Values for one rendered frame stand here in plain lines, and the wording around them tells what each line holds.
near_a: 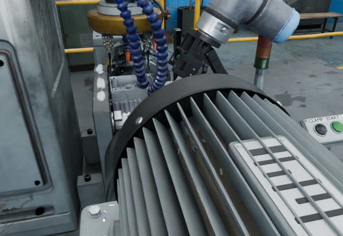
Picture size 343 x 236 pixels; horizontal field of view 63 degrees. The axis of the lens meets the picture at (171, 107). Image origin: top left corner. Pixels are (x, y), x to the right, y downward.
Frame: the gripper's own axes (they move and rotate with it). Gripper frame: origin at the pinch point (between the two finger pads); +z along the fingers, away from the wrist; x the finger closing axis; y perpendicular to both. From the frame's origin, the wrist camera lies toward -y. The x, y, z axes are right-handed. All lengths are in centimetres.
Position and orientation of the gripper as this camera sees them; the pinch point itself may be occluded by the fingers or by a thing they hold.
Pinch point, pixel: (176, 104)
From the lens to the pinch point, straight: 77.7
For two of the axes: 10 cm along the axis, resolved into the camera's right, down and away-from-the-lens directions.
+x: 2.2, 4.7, -8.5
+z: -4.9, 8.1, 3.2
